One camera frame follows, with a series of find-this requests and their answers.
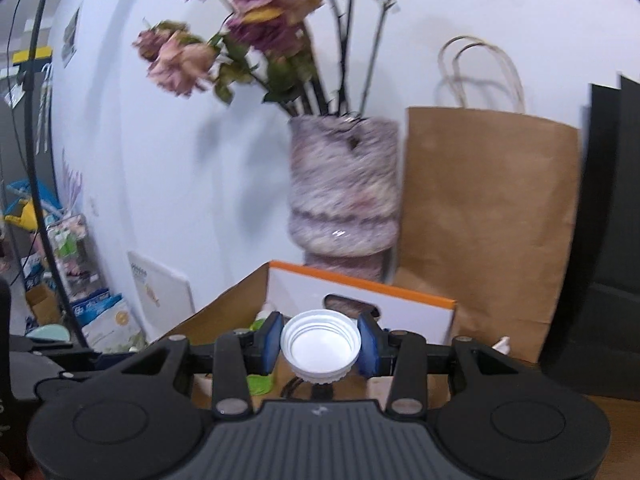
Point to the orange cardboard box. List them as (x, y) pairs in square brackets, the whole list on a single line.
[(400, 310)]

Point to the black light stand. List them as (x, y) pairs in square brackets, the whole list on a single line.
[(22, 82)]

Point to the black paper bag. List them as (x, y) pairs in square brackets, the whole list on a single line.
[(610, 210)]

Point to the white wall panel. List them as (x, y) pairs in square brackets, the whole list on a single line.
[(160, 295)]

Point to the brown paper bag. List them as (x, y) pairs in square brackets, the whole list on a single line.
[(485, 210)]

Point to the white screw cap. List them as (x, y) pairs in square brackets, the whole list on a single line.
[(320, 350)]

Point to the green plastic basin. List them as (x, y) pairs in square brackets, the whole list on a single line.
[(47, 332)]

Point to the purple mottled ceramic vase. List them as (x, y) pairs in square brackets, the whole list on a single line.
[(345, 200)]

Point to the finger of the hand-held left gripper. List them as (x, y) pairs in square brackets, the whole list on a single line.
[(50, 355)]

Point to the green plastic bottle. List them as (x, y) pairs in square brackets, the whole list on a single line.
[(260, 385)]

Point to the purple wall sticker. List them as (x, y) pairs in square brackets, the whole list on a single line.
[(72, 180)]

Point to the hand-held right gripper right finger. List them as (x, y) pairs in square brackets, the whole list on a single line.
[(367, 345)]

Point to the wall picture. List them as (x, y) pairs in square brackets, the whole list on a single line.
[(71, 35)]

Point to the small brown cardboard box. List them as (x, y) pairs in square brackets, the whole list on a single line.
[(42, 305)]

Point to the white patterned sack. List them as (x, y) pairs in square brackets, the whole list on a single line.
[(117, 325)]

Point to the white wall socket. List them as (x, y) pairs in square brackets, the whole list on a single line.
[(93, 206)]

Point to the small white tube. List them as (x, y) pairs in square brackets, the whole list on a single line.
[(502, 346)]

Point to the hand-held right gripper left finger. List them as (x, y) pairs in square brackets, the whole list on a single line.
[(272, 342)]

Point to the metal storage rack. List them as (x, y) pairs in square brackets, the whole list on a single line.
[(75, 255)]

